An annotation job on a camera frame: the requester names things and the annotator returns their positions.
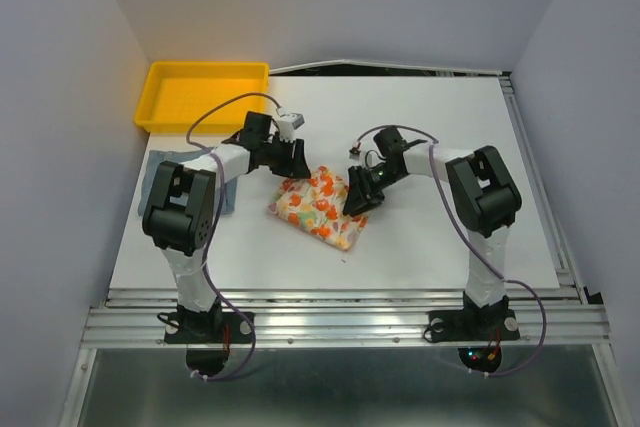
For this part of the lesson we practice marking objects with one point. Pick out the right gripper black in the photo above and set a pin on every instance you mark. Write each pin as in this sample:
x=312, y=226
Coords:
x=361, y=191

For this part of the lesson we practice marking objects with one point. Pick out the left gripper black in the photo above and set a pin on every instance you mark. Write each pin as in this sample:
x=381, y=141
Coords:
x=299, y=169

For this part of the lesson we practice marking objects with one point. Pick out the floral orange skirt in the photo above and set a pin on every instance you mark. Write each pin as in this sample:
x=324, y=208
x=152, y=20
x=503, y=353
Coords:
x=315, y=206

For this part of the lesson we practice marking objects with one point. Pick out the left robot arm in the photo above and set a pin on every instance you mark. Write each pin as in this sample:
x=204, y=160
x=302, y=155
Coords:
x=184, y=206

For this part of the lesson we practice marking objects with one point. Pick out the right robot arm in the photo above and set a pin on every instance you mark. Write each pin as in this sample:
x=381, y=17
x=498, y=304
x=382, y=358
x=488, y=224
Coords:
x=481, y=200

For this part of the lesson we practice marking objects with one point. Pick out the folded light blue skirt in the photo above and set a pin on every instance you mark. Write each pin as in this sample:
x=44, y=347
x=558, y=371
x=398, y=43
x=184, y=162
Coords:
x=227, y=197

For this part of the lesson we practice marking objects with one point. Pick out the yellow plastic tray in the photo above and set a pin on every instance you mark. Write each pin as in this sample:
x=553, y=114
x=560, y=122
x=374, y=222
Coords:
x=176, y=93

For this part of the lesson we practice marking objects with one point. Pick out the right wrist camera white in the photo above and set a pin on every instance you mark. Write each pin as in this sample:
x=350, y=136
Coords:
x=367, y=158

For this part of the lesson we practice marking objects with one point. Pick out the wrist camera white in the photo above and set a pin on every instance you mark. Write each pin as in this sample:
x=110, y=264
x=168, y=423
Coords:
x=287, y=123
x=367, y=158

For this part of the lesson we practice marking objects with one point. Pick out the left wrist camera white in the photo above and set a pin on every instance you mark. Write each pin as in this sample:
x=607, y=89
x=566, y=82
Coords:
x=287, y=123

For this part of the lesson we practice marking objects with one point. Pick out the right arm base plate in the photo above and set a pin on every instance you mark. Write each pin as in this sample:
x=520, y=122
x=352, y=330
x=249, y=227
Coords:
x=463, y=326

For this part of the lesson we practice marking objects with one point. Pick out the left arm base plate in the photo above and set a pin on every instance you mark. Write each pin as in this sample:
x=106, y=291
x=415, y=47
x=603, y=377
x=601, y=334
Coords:
x=232, y=330

